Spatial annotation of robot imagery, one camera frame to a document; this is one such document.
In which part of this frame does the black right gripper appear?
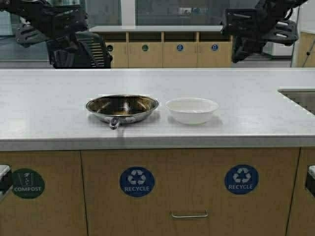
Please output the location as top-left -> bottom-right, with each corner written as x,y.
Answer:
221,7 -> 299,63

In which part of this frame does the steel frying pan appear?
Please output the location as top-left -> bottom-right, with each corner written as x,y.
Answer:
85,94 -> 159,130

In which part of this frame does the blue recycle sticker left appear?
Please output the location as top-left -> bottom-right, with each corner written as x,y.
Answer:
119,166 -> 156,198

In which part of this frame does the wooden island cabinet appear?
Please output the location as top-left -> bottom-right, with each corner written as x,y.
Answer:
0,147 -> 315,236

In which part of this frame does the black object at edge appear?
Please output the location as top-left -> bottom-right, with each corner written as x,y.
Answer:
305,165 -> 315,196
0,165 -> 13,201

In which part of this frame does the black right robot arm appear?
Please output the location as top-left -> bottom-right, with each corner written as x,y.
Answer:
221,0 -> 306,63

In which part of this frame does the white serving bowl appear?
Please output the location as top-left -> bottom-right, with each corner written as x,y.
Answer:
165,97 -> 220,125

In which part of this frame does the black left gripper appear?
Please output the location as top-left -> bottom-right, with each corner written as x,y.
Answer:
0,0 -> 88,52

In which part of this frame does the black object at right edge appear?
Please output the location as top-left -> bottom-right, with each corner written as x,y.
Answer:
305,165 -> 315,196

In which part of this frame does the green compost sticker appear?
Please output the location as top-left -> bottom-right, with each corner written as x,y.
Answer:
12,168 -> 45,199

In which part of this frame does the silver island drawer handle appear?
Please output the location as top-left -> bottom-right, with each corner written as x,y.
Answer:
170,210 -> 209,220

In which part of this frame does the black object at left edge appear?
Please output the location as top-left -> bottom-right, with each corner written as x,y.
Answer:
0,165 -> 13,201

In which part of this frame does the blue recycle sticker right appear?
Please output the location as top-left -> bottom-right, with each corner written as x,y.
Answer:
224,164 -> 260,195

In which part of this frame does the steel sink basin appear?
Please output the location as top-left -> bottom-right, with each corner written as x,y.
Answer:
278,88 -> 315,115

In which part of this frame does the blue recycle sticker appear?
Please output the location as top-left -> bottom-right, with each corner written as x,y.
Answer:
224,164 -> 260,195
119,166 -> 156,198

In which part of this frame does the black office chair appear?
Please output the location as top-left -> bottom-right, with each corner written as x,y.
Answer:
46,31 -> 113,69

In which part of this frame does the background wooden bin cabinet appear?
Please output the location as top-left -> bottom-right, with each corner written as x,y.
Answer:
90,25 -> 232,68

